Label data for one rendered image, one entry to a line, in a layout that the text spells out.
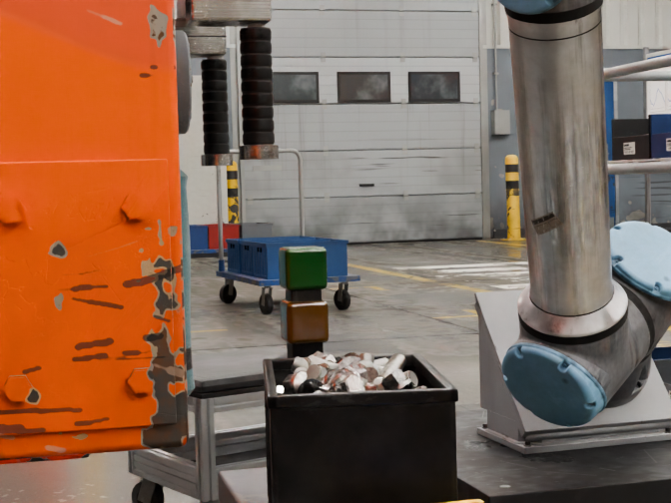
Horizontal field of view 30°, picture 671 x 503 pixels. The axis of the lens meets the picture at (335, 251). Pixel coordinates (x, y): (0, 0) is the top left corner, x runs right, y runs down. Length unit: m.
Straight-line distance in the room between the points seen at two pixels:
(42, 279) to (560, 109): 0.78
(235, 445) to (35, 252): 2.03
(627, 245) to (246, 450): 1.35
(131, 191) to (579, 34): 0.71
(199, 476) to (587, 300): 1.11
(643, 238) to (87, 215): 1.11
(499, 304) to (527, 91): 0.61
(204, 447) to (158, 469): 0.22
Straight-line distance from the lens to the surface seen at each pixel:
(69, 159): 0.95
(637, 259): 1.85
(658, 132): 3.20
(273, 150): 1.40
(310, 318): 1.17
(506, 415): 2.01
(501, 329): 2.04
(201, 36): 1.74
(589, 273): 1.67
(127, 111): 0.95
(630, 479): 1.81
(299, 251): 1.16
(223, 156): 1.74
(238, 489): 1.13
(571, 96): 1.53
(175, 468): 2.65
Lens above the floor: 0.72
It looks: 3 degrees down
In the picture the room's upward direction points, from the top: 2 degrees counter-clockwise
